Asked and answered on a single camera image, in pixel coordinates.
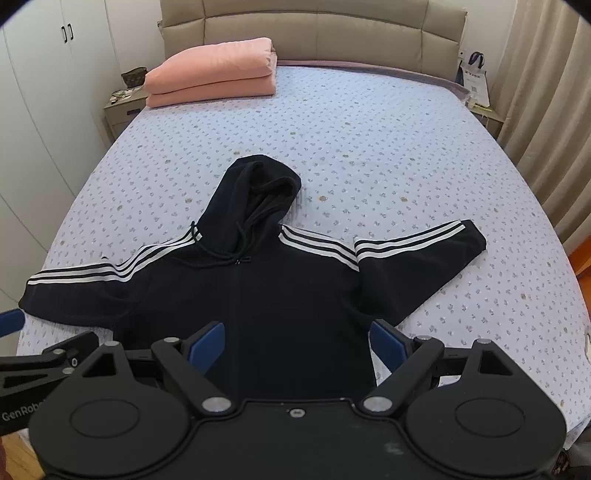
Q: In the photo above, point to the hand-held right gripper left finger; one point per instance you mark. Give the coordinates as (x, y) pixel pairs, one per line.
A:
(210, 346)

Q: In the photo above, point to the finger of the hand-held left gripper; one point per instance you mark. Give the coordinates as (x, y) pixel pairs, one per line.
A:
(55, 362)
(11, 324)

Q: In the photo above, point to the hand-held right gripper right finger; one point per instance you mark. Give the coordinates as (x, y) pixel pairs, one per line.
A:
(385, 344)

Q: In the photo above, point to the black white-striped hoodie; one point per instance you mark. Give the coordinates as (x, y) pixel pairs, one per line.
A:
(286, 300)

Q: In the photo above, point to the floral quilted bed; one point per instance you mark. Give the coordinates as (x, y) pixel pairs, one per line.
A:
(369, 161)

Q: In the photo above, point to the white wardrobe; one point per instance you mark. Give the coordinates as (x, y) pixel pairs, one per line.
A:
(41, 115)

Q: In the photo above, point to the grey nightstand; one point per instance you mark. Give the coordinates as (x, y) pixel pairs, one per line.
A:
(120, 115)

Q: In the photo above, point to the beige nightstand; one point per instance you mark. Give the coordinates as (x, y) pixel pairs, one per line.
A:
(489, 115)

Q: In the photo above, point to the purple bed sheet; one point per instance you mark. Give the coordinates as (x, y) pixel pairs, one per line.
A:
(392, 71)

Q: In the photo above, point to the white shopping bag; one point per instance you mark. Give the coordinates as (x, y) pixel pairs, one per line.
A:
(475, 83)

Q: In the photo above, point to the folded pink blanket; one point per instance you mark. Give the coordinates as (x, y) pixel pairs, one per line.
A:
(217, 69)

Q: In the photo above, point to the beige curtain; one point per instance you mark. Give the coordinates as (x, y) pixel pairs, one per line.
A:
(545, 115)

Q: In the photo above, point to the beige padded headboard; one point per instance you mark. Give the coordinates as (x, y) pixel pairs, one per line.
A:
(323, 32)

